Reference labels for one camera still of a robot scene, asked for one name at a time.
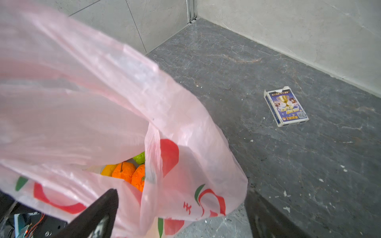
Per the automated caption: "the pink plastic shopping bag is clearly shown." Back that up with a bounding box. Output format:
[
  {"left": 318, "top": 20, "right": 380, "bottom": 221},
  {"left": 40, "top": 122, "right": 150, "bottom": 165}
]
[{"left": 1, "top": 1, "right": 248, "bottom": 238}]

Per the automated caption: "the green fake fruit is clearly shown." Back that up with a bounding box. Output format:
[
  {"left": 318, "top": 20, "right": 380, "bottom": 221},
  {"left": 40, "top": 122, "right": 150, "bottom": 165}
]
[{"left": 133, "top": 152, "right": 145, "bottom": 165}]

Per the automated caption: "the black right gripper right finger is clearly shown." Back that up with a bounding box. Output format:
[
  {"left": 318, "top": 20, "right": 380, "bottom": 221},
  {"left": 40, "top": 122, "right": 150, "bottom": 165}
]
[{"left": 245, "top": 190, "right": 310, "bottom": 238}]

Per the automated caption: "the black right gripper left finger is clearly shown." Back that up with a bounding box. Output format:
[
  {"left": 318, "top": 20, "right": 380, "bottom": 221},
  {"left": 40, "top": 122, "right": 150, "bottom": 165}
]
[{"left": 55, "top": 189, "right": 119, "bottom": 238}]

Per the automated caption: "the orange fake fruit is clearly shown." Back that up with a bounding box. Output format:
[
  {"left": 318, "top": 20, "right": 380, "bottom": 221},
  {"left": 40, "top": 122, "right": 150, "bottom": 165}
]
[
  {"left": 131, "top": 164, "right": 145, "bottom": 192},
  {"left": 112, "top": 162, "right": 137, "bottom": 183}
]

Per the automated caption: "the yellow fake fruit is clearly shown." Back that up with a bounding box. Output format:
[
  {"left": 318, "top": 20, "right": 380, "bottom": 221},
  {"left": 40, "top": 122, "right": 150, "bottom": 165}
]
[{"left": 101, "top": 165, "right": 118, "bottom": 177}]

